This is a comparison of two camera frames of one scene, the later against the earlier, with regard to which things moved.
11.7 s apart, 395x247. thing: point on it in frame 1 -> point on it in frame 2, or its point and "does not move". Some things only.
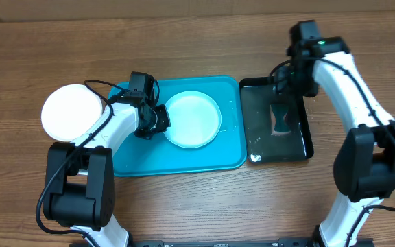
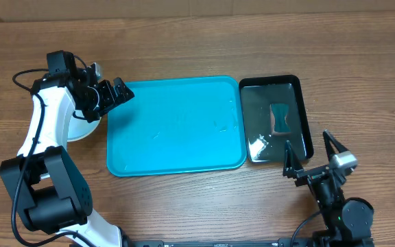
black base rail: x=281 y=242 does not move
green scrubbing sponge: x=279 y=124 does not move
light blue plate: x=195 y=119 -> x=79 y=127
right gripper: x=286 y=85 -> x=293 y=163
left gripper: x=164 y=122 -> x=110 y=99
